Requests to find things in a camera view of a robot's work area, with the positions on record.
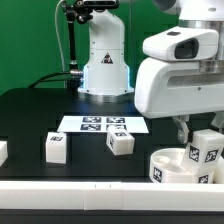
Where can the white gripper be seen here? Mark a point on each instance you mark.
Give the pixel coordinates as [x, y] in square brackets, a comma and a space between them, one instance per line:
[171, 82]

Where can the white round stool seat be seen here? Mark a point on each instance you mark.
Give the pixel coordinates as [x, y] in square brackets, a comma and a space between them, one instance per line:
[165, 167]

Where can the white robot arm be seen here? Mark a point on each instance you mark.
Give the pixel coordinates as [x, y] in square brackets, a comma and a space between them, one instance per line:
[106, 75]

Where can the white marker sheet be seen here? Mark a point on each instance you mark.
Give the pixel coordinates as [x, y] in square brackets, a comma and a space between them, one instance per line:
[99, 124]

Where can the white right barrier wall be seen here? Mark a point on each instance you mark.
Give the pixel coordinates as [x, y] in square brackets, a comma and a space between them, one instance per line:
[219, 174]

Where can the white barrier wall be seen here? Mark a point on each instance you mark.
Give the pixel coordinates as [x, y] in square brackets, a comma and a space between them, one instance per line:
[3, 152]
[219, 174]
[111, 196]

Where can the black camera on mount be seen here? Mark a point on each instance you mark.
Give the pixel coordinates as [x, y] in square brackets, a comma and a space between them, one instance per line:
[101, 4]

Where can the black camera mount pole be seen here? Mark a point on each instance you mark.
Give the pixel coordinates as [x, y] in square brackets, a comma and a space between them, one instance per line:
[76, 12]

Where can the white front barrier wall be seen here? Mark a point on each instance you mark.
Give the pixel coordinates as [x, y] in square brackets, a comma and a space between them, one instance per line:
[111, 196]

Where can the white left barrier wall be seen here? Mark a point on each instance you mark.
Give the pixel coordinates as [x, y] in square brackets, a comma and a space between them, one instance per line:
[3, 152]

